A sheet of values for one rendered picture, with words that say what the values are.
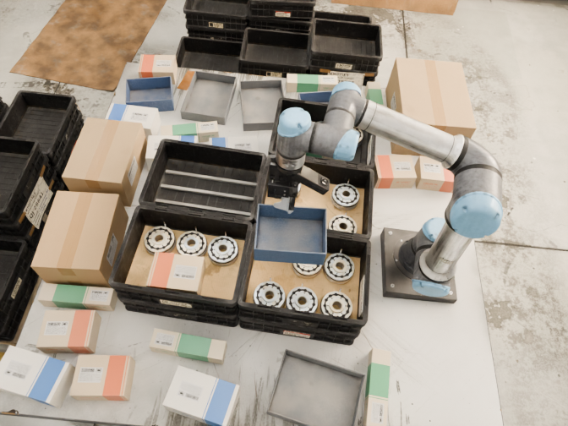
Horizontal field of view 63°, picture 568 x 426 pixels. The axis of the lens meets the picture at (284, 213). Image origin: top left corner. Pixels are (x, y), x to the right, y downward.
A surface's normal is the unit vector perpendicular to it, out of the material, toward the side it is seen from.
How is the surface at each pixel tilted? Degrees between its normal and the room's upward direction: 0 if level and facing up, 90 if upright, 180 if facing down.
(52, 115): 0
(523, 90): 0
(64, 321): 0
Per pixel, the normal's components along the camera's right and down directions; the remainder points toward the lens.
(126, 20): 0.07, -0.53
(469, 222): -0.25, 0.74
